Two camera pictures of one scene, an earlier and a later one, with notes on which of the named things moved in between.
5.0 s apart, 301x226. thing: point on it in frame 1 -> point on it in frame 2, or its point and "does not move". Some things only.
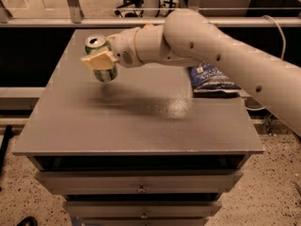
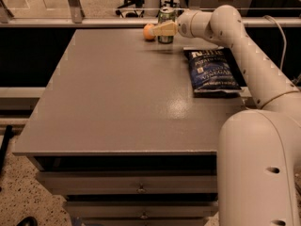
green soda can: [97, 44] -> [166, 14]
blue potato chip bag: [207, 81] does not move
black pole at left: [8, 131] does not move
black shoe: [28, 221] does not move
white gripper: [124, 48] -> [185, 24]
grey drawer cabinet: [140, 150] does not move
